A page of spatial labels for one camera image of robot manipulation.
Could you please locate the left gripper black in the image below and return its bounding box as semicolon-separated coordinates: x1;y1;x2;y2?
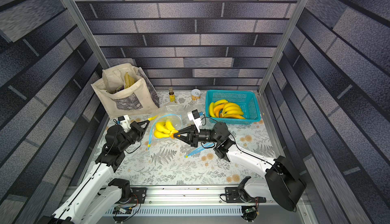
118;119;150;153

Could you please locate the banana bunch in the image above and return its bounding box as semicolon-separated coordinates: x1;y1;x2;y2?
153;121;178;139
222;102;242;115

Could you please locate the clear zip-top bag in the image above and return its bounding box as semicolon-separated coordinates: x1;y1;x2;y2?
147;102;187;149
185;142;215;158

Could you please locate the yellow banana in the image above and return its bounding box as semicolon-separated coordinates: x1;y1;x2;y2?
214;99;228;107
209;102;216;117

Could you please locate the single orange banana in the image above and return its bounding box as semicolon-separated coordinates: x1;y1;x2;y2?
213;103;225;117

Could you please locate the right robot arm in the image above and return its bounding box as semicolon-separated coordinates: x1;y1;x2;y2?
173;122;307;211

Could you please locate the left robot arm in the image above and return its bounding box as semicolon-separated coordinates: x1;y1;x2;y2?
38;120;150;224

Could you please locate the beige canvas tote bag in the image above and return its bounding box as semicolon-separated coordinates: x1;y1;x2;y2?
91;63;160;118

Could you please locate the small brown sauce bottle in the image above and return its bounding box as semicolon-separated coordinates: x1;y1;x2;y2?
169;87;176;103

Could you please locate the small yellow tin can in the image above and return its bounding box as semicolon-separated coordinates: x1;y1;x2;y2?
191;89;201;101

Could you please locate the yellow item in tote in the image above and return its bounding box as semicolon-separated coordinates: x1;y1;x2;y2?
124;72;135;89

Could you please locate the teal plastic basket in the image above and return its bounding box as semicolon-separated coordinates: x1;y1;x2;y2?
205;90;261;125

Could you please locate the left circuit board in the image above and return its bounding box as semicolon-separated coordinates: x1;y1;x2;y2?
112;206;133;216

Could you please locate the circuit board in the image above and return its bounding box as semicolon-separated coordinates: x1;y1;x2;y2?
112;206;133;216
242;206;258;222

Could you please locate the right circuit board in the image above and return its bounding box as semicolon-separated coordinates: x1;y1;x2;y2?
242;206;258;222

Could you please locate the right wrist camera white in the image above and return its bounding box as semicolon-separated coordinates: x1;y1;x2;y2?
187;109;204;133

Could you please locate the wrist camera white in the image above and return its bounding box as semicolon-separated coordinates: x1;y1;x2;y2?
187;109;204;133
118;115;131;132

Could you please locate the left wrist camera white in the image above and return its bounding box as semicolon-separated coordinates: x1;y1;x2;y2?
118;115;131;132

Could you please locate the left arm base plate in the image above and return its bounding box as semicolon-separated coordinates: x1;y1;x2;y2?
129;187;147;205

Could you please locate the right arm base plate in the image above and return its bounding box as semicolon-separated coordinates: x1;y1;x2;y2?
220;187;267;204

